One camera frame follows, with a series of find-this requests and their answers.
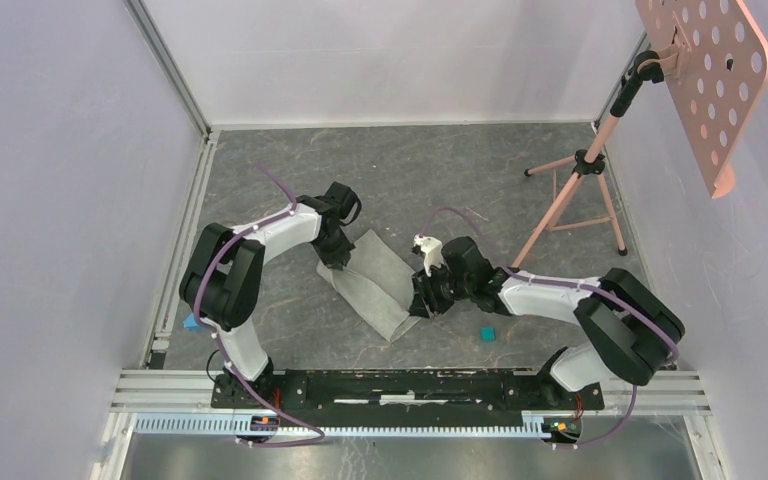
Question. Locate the white toothed cable strip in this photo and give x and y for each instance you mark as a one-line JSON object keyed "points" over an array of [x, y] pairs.
{"points": [[244, 425]]}

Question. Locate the pink tripod stand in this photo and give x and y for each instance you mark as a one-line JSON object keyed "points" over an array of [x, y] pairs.
{"points": [[589, 152]]}

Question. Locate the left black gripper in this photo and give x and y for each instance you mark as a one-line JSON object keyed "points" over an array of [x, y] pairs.
{"points": [[340, 255]]}

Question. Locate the teal cube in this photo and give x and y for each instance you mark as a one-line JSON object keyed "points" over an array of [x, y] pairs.
{"points": [[487, 334]]}

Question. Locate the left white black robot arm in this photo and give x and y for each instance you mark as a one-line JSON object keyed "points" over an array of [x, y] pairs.
{"points": [[222, 281]]}

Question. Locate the grey cloth napkin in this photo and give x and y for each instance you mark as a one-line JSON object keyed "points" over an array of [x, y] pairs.
{"points": [[376, 283]]}

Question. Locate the blue block on rail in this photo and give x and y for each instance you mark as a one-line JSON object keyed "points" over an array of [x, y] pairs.
{"points": [[190, 324]]}

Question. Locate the pink perforated tray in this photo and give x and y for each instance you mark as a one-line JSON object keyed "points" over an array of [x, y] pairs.
{"points": [[714, 59]]}

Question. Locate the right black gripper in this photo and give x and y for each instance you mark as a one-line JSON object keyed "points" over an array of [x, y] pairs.
{"points": [[424, 297]]}

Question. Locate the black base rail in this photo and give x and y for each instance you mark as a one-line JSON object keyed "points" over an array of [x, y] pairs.
{"points": [[405, 398]]}

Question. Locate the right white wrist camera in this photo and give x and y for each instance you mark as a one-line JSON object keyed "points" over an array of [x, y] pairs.
{"points": [[430, 249]]}

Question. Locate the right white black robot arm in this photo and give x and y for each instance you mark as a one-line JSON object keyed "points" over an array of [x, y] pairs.
{"points": [[630, 332]]}

